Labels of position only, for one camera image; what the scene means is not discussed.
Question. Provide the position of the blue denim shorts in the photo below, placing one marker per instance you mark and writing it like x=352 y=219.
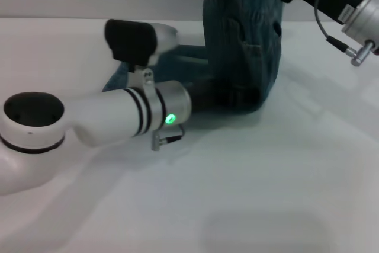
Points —
x=245 y=42

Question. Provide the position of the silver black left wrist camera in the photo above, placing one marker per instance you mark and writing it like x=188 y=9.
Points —
x=133 y=39

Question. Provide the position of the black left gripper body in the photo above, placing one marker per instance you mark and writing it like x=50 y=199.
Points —
x=213 y=96

